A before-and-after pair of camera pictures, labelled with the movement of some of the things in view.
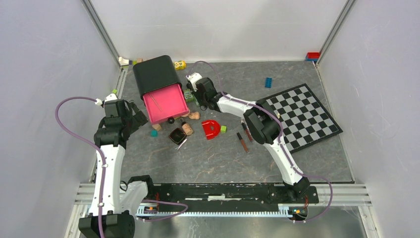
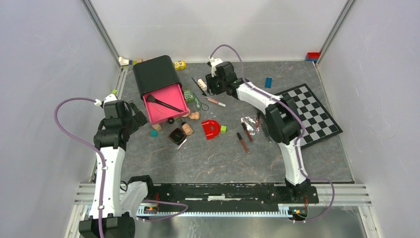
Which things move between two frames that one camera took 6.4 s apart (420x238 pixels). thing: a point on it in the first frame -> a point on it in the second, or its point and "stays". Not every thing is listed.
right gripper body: x=200 y=99 -> x=215 y=86
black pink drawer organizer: x=160 y=87 stays
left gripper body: x=136 y=120 stays
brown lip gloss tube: x=240 y=139 stays
